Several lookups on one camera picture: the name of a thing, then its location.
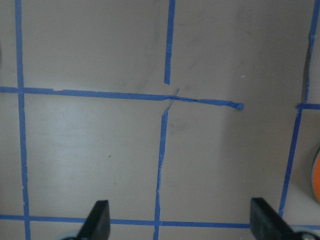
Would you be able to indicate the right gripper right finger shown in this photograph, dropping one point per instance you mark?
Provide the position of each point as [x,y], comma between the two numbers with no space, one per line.
[266,224]

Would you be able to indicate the orange cylindrical can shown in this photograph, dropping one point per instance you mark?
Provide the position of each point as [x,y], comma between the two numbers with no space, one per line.
[315,176]

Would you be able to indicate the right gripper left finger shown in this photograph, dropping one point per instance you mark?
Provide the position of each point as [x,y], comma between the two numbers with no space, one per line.
[97,225]

